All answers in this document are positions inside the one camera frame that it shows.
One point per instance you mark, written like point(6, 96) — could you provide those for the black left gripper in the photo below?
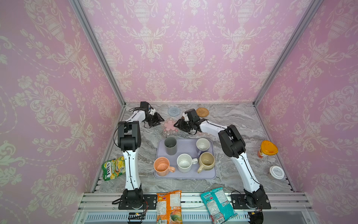
point(156, 120)

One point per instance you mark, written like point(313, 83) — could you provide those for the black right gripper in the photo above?
point(184, 124)

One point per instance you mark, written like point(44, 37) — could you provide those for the blue woven round coaster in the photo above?
point(174, 111)

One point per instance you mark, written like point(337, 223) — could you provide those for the lavender mug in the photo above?
point(202, 145)

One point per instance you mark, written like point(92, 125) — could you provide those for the white mug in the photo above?
point(185, 162)

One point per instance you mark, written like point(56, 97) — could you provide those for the peach orange mug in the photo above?
point(162, 166)

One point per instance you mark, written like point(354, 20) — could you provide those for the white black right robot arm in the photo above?
point(234, 146)

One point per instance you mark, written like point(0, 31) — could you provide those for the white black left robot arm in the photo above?
point(129, 141)

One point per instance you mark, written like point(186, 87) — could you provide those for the woven rattan round coaster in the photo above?
point(202, 112)

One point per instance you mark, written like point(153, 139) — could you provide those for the grey mug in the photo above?
point(170, 145)

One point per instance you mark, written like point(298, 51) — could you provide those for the beige yellow mug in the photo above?
point(206, 161)

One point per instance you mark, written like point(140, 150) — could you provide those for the green snack packet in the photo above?
point(113, 168)

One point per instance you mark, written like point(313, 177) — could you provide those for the orange snack bag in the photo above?
point(169, 208)

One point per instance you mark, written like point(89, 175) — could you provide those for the teal snack bag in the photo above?
point(218, 205)

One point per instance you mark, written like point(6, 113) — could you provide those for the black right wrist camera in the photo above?
point(191, 116)

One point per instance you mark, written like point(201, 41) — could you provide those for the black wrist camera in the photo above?
point(191, 116)
point(145, 106)

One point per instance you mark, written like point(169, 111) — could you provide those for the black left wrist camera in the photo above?
point(145, 106)

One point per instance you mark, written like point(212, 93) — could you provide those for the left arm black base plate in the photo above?
point(149, 203)

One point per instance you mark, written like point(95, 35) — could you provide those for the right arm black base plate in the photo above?
point(239, 202)

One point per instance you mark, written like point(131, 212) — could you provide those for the aluminium front rail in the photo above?
point(280, 201)

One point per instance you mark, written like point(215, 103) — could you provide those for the aluminium frame post left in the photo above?
point(89, 31)

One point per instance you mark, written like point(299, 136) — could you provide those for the aluminium frame post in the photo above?
point(296, 35)
point(89, 31)

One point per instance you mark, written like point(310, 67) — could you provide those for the aluminium frame post right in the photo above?
point(296, 35)

